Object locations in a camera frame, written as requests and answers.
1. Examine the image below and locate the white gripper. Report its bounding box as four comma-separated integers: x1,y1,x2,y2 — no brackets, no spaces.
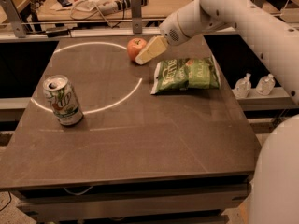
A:
135,12,189,65

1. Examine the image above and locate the red apple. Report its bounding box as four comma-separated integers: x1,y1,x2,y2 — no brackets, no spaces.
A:
127,37,147,62

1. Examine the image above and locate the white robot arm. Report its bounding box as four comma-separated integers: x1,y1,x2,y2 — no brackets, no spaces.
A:
136,0,299,224

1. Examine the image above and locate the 7up soda can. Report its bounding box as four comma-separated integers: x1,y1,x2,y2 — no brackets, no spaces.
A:
43,75,83,126

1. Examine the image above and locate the green chip bag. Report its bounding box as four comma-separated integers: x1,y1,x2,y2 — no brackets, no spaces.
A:
150,56,221,95

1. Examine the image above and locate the clear sanitizer bottle left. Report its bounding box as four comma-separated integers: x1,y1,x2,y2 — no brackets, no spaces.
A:
233,73,251,98

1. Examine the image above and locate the clear sanitizer bottle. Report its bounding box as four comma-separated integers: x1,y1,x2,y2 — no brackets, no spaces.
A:
233,73,251,98
256,74,276,96

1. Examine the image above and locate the clear sanitizer bottle right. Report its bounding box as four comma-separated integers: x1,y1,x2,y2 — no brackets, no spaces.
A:
256,74,276,96

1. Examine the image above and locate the metal bracket middle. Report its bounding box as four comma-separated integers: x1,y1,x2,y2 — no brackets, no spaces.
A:
131,0,142,34

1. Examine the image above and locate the white cable bundle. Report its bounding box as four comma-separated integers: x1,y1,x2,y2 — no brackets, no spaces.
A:
68,0,111,21

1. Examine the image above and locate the metal bracket left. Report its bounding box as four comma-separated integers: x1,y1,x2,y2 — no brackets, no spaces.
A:
0,0,27,38

